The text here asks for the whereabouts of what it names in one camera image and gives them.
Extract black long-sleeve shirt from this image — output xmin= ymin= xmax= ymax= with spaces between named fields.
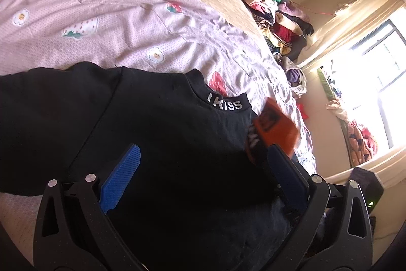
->
xmin=1 ymin=62 xmax=291 ymax=270

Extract window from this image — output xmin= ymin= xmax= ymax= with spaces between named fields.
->
xmin=320 ymin=7 xmax=405 ymax=151

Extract pink patterned bed sheet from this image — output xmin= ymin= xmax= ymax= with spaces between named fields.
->
xmin=1 ymin=0 xmax=316 ymax=251

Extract purple cloth in bag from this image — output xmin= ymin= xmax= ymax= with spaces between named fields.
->
xmin=273 ymin=52 xmax=307 ymax=99

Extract clothes on window sill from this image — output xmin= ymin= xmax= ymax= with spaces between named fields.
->
xmin=316 ymin=68 xmax=378 ymax=168

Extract pile of folded clothes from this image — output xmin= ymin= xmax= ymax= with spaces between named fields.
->
xmin=242 ymin=0 xmax=314 ymax=62

